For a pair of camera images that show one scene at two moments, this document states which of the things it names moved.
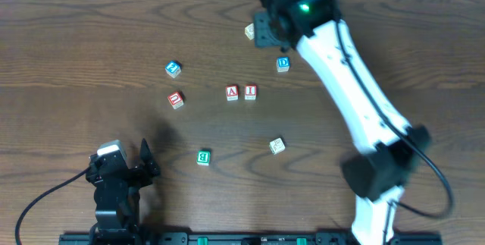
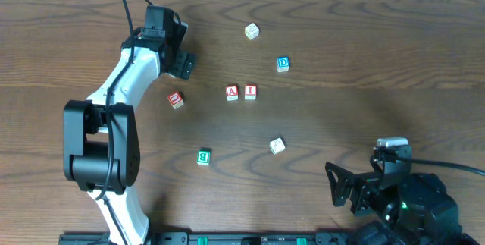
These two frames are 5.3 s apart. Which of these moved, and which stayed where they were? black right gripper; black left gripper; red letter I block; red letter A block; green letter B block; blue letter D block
Moved: black left gripper; black right gripper
Stayed: red letter I block; green letter B block; blue letter D block; red letter A block
